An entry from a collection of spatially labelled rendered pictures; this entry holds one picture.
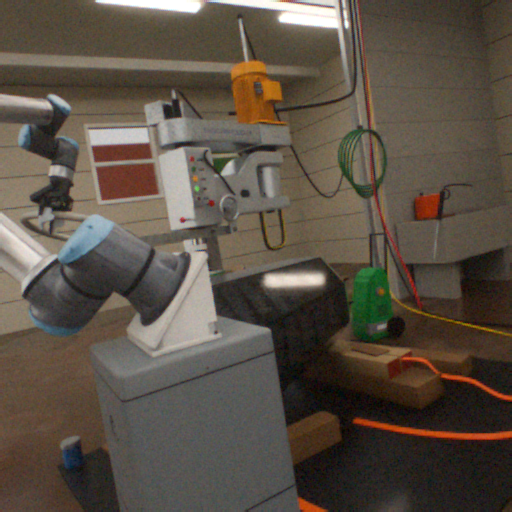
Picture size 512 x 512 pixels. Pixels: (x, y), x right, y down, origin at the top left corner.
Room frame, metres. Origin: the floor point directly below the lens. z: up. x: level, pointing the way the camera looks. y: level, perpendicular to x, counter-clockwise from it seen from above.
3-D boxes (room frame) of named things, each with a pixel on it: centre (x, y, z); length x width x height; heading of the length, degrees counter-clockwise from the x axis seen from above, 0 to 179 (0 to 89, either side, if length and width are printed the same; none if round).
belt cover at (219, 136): (2.67, 0.07, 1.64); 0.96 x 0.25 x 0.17; 139
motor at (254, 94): (2.90, -0.15, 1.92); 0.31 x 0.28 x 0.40; 49
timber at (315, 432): (2.02, -0.11, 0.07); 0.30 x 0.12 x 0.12; 121
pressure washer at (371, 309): (3.69, -0.91, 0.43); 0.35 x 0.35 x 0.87; 21
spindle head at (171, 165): (2.47, 0.25, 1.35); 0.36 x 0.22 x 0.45; 139
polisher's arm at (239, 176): (2.70, 0.03, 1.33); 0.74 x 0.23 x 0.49; 139
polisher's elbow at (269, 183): (2.91, -0.14, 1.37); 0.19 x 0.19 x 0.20
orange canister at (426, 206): (5.11, -2.11, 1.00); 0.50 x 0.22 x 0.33; 120
